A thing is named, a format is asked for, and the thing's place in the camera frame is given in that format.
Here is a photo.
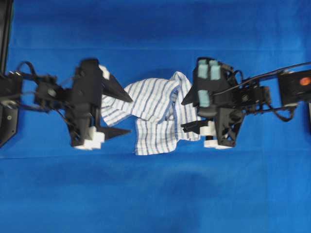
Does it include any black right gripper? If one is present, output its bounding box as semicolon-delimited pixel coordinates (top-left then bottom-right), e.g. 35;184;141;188
181;61;244;149

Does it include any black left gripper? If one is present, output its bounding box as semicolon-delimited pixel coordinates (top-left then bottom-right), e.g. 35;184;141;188
67;58;133;150

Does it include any blue striped white towel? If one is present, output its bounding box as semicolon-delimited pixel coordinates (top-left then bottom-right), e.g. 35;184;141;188
101;71;200;155

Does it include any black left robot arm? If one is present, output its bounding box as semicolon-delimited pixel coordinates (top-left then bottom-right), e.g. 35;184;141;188
0;58;133;150

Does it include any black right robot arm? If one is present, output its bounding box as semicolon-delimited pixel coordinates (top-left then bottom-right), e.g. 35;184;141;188
181;57;311;149

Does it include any blue table cloth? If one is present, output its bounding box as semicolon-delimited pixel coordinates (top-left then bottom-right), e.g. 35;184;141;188
0;0;311;233

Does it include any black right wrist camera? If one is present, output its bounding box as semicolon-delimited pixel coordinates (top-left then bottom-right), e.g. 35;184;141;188
192;57;221;107

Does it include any black camera cable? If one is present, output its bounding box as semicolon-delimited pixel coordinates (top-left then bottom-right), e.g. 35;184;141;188
213;62;311;97

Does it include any black frame post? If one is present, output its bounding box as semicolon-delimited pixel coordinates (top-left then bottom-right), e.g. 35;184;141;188
0;0;14;73

